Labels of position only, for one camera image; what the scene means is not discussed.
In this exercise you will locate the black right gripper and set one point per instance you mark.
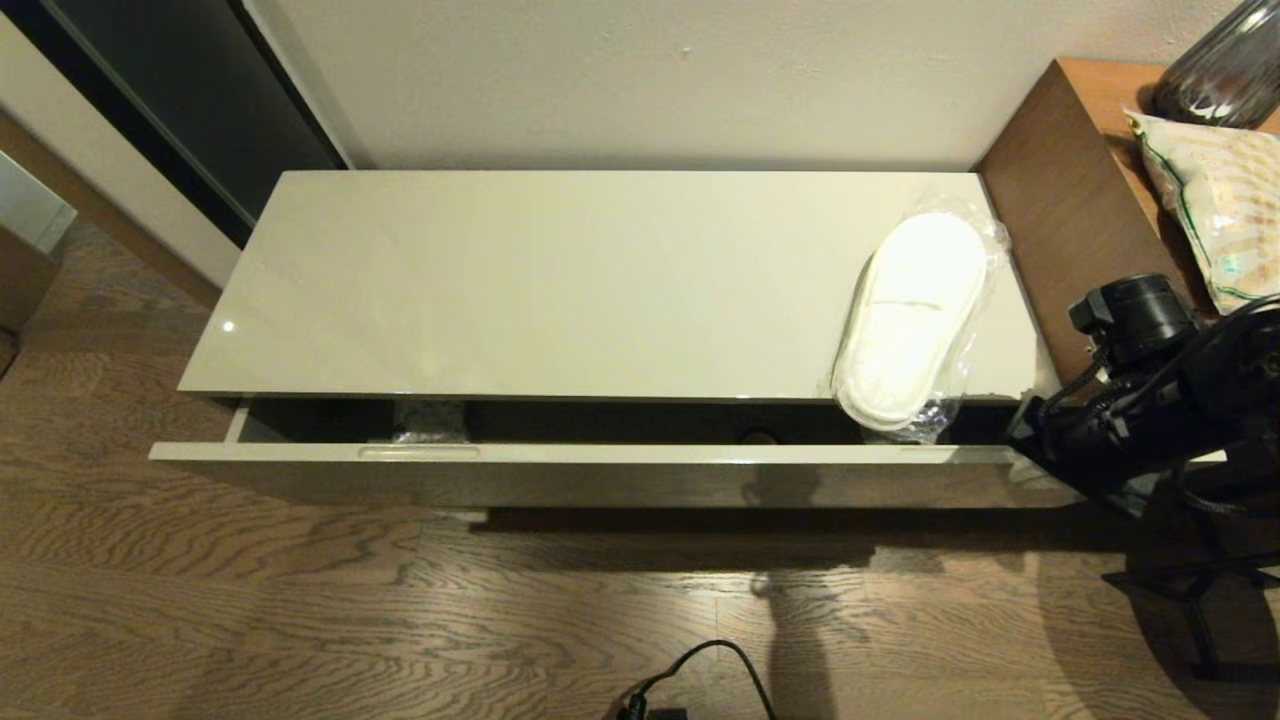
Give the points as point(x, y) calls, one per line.
point(1045, 440)

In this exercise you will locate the white slippers pair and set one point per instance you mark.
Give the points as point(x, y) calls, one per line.
point(910, 320)

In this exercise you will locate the black tape roll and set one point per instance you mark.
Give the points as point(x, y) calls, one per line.
point(758, 436)

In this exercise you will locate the grey cabinet drawer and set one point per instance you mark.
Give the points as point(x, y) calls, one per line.
point(600, 475)

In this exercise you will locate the white blue tissue pack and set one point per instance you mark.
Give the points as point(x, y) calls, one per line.
point(430, 422)

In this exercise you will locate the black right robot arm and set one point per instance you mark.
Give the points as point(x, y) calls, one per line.
point(1140, 315)

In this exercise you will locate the black metal stand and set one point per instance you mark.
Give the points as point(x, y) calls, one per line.
point(1195, 585)

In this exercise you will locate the brown wooden side cabinet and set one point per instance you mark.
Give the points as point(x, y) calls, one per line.
point(1060, 200)

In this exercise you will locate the beige green-trimmed plastic bag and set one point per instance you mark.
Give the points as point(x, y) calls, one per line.
point(1230, 200)

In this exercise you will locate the dark ribbed glass vase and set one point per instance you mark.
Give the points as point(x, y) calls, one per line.
point(1230, 70)

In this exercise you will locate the grey glossy cabinet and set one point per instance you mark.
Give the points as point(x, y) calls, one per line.
point(600, 300)

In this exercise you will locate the black power adapter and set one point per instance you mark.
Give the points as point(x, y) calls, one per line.
point(665, 714)

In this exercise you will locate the dark door panel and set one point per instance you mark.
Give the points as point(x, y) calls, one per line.
point(200, 90)

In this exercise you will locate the brown wooden door trim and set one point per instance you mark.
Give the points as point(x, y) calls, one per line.
point(100, 210)

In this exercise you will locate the brown wooden furniture piece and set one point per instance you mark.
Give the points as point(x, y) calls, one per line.
point(20, 280)

